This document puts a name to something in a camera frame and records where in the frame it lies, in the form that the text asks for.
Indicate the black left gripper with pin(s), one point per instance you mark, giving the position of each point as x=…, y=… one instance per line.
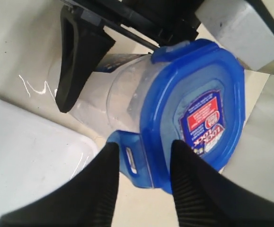
x=151, y=23

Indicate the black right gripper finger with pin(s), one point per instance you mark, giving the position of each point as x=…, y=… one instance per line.
x=205, y=198
x=87, y=200
x=84, y=44

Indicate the clear tall plastic container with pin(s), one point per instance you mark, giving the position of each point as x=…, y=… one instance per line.
x=113, y=96

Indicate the blue plastic lid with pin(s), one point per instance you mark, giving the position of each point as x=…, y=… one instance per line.
x=199, y=98

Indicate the white rectangular plastic tray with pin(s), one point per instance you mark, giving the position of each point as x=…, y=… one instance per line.
x=37, y=156

